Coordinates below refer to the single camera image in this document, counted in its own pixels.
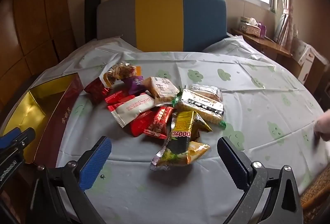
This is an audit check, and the yellow black snack bag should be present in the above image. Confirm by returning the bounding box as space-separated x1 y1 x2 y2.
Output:
151 111 213 170

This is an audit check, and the green-edged cracker packet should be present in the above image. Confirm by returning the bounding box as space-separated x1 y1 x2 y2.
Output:
172 89 226 129

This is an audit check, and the red foil snack packet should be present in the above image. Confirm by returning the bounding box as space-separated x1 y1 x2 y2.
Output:
129 110 156 137

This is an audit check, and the white and red snack packet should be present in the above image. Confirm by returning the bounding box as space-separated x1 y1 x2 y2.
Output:
107 94 155 128

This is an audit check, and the shiny red candy packet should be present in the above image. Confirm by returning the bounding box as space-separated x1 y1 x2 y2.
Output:
84 77 111 105

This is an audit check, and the red patterned snack bar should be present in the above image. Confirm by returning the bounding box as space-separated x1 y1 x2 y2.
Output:
143 106 173 140

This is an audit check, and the purple snack packet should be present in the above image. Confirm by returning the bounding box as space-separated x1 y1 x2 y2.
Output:
122 76 145 95

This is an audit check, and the clear brown snack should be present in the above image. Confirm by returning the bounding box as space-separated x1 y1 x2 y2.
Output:
102 62 141 88

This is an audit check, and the clear white bar packet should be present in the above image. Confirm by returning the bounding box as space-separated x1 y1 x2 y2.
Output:
186 84 223 102

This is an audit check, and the person's hand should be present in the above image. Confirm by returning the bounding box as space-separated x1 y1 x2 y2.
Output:
314 110 330 141

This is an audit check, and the gold and red gift box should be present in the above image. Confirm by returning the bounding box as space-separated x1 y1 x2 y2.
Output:
1 73 83 168

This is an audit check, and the white green-cloud tablecloth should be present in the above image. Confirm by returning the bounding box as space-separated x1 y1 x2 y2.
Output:
31 35 327 224

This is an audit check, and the wooden side table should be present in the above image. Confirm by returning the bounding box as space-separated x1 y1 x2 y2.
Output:
230 29 292 58

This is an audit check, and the white cardboard box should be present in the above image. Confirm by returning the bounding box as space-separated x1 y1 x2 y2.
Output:
291 37 329 84

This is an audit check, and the purple box on side table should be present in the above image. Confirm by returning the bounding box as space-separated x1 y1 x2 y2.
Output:
258 22 266 39

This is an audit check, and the patterned tissue box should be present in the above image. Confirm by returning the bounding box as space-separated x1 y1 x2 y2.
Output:
239 17 261 37

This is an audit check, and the grey yellow blue headboard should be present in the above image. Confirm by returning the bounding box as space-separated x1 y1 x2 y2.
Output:
96 0 228 52

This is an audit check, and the black rolled mat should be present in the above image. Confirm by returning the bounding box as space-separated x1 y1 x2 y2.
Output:
84 0 101 43

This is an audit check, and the wooden wall cabinet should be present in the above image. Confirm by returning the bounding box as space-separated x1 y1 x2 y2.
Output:
1 0 77 121

